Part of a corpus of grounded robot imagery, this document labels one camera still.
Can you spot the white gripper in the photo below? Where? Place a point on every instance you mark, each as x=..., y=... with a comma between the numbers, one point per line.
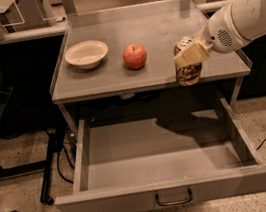
x=220, y=37

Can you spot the orange soda can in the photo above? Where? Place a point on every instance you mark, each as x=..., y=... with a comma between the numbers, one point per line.
x=186, y=75

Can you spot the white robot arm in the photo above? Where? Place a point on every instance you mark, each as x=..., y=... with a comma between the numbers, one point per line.
x=249, y=17

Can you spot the grey counter cabinet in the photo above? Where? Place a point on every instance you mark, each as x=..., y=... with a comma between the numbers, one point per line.
x=157, y=26

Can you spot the grey open top drawer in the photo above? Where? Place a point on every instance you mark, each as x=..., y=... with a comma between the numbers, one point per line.
x=121, y=166

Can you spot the red apple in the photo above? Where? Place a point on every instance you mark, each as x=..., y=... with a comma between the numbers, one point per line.
x=134, y=56

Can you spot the white paper bowl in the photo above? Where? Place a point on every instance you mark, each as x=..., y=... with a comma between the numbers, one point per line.
x=86, y=55

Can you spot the black drawer handle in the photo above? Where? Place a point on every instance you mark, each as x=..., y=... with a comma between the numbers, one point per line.
x=166, y=199

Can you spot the white horizontal rail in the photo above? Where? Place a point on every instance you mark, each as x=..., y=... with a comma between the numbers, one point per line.
x=34, y=34

